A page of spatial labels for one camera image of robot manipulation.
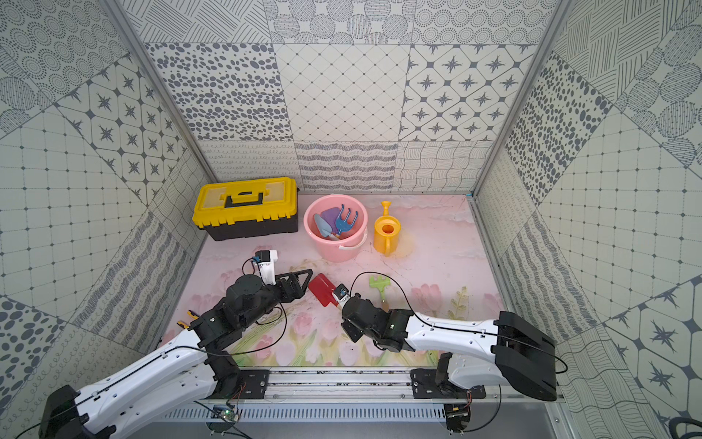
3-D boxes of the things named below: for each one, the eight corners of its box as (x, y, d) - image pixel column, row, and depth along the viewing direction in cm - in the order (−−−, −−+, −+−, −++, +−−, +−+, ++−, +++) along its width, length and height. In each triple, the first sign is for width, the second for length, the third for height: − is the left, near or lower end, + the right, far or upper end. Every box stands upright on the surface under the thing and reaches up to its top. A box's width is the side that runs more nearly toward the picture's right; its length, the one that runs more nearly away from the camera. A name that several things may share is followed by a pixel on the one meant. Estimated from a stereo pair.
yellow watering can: (374, 261, 101) (376, 243, 92) (373, 220, 114) (374, 200, 105) (399, 261, 101) (402, 243, 92) (394, 220, 114) (397, 200, 105)
